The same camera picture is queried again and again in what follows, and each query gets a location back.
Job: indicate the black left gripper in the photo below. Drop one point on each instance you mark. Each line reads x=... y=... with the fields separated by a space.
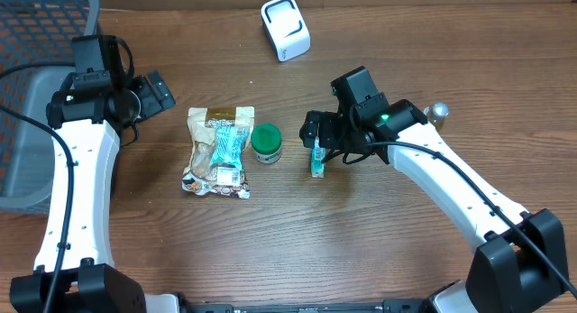
x=152 y=105

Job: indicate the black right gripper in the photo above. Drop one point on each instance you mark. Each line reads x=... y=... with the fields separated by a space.
x=330 y=123

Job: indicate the teal tissue pack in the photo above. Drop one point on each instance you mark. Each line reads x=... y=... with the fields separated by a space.
x=317 y=155

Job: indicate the green lidded cup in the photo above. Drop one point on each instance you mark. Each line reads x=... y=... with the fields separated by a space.
x=266 y=143

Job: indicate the teal snack bar wrapper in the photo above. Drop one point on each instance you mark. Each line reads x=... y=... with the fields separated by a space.
x=230 y=142

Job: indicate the brown Pantree snack pouch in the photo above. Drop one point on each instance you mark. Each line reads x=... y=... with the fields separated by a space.
x=199 y=177

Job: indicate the yellow oil bottle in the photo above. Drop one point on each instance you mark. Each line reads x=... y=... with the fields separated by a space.
x=436 y=114

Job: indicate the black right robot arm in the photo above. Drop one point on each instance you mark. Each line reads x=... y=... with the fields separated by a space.
x=520 y=260

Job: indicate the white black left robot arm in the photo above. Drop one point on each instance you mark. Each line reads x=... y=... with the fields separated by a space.
x=74 y=269

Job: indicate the white barcode scanner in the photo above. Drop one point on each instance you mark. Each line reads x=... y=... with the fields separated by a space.
x=285 y=28

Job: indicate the grey plastic mesh basket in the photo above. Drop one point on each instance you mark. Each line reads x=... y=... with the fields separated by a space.
x=36 y=55

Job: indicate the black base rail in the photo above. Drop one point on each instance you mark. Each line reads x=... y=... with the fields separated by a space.
x=386 y=306

